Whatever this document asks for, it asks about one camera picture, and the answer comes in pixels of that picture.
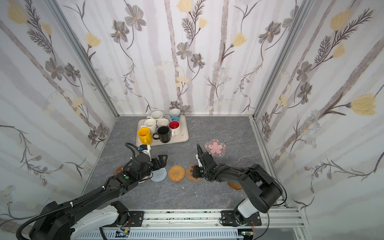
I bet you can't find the blue-grey round knitted coaster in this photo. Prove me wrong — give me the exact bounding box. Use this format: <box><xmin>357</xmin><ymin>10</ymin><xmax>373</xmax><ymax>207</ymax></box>
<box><xmin>151</xmin><ymin>168</ymin><xmax>167</xmax><ymax>183</ymax></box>

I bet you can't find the pink flower coaster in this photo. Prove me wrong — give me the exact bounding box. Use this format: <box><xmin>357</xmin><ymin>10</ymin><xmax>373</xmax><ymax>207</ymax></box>
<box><xmin>205</xmin><ymin>139</ymin><xmax>228</xmax><ymax>158</ymax></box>

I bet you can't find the brown paw-shaped coaster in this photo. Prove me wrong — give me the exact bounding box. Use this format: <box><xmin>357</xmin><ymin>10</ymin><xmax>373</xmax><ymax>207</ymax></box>
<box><xmin>186</xmin><ymin>165</ymin><xmax>201</xmax><ymax>183</ymax></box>

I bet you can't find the yellow mug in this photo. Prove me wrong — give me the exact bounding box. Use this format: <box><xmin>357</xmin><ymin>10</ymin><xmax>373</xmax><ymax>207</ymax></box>
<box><xmin>138</xmin><ymin>127</ymin><xmax>153</xmax><ymax>145</ymax></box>

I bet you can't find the brown wooden round coaster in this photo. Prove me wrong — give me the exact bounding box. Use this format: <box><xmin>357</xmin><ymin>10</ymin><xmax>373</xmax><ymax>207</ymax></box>
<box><xmin>114</xmin><ymin>166</ymin><xmax>124</xmax><ymax>176</ymax></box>
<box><xmin>228</xmin><ymin>183</ymin><xmax>243</xmax><ymax>190</ymax></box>

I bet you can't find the white mug red inside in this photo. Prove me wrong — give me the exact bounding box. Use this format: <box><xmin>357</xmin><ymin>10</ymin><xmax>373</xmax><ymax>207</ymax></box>
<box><xmin>169</xmin><ymin>120</ymin><xmax>181</xmax><ymax>137</ymax></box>

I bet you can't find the white woven round coaster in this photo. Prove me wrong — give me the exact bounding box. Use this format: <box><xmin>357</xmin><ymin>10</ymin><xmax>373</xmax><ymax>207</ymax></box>
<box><xmin>139</xmin><ymin>177</ymin><xmax>152</xmax><ymax>183</ymax></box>

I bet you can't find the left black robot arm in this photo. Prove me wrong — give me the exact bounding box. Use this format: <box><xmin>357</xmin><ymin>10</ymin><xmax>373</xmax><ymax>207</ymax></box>
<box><xmin>16</xmin><ymin>151</ymin><xmax>168</xmax><ymax>240</ymax></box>

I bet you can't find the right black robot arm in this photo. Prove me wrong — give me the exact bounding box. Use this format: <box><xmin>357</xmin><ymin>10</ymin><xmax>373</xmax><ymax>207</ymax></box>
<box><xmin>193</xmin><ymin>145</ymin><xmax>285</xmax><ymax>227</ymax></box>

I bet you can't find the beige plastic tray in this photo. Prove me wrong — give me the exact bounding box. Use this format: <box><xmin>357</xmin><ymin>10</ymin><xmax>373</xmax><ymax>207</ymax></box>
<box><xmin>135</xmin><ymin>115</ymin><xmax>189</xmax><ymax>147</ymax></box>

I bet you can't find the black mug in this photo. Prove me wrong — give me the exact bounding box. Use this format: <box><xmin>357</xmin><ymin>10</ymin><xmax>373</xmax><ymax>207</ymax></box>
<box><xmin>153</xmin><ymin>126</ymin><xmax>172</xmax><ymax>144</ymax></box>

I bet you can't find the lavender mug white inside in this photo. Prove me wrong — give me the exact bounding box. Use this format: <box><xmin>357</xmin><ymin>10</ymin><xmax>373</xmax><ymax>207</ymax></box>
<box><xmin>157</xmin><ymin>118</ymin><xmax>169</xmax><ymax>128</ymax></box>

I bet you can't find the white mug left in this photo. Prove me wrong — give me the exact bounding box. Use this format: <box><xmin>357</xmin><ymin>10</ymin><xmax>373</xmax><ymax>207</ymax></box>
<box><xmin>141</xmin><ymin>118</ymin><xmax>158</xmax><ymax>134</ymax></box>

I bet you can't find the white speckled mug rear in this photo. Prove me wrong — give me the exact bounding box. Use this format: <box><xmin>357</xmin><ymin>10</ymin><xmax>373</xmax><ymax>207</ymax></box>
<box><xmin>147</xmin><ymin>111</ymin><xmax>164</xmax><ymax>121</ymax></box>

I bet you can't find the light blue mug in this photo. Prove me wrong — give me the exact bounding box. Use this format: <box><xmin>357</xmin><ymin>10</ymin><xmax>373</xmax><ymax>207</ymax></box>
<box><xmin>169</xmin><ymin>108</ymin><xmax>181</xmax><ymax>122</ymax></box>

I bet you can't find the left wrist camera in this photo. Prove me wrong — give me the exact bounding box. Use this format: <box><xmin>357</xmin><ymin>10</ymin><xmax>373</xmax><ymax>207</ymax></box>
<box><xmin>138</xmin><ymin>145</ymin><xmax>151</xmax><ymax>161</ymax></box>

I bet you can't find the white slotted cable duct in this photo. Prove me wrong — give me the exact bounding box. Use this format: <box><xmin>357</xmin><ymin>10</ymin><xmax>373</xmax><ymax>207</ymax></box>
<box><xmin>78</xmin><ymin>229</ymin><xmax>244</xmax><ymax>240</ymax></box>

